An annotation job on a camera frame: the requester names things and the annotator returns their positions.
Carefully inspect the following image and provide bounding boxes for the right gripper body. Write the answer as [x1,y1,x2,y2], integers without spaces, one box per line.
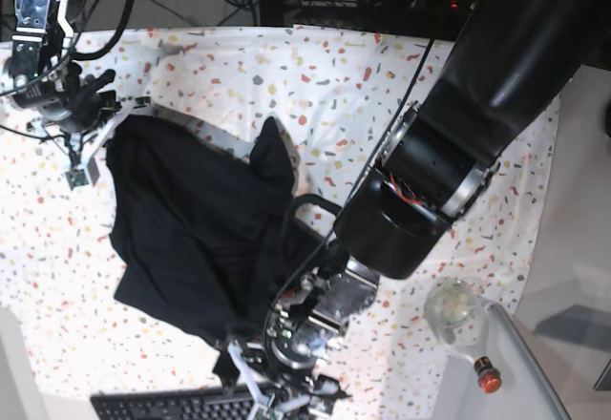
[26,69,117,135]

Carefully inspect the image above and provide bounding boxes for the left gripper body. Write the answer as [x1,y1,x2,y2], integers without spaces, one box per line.
[263,258,380,391]

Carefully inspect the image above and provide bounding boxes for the black t-shirt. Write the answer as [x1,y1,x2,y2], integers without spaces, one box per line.
[106,115,319,349]

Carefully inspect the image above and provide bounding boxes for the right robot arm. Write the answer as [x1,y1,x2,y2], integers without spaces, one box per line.
[1,0,135,189]

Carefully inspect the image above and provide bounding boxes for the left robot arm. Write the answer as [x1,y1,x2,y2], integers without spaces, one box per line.
[228,0,610,419]

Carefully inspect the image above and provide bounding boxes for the black computer keyboard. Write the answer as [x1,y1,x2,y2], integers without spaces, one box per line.
[90,385,254,419]

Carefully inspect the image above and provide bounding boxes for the clear glass bottle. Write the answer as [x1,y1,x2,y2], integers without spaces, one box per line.
[424,278,489,364]

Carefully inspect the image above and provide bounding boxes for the red bottle cap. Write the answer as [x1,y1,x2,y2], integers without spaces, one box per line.
[474,356,502,394]

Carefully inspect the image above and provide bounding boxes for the terrazzo pattern tablecloth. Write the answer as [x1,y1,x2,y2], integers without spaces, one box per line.
[1,26,559,419]

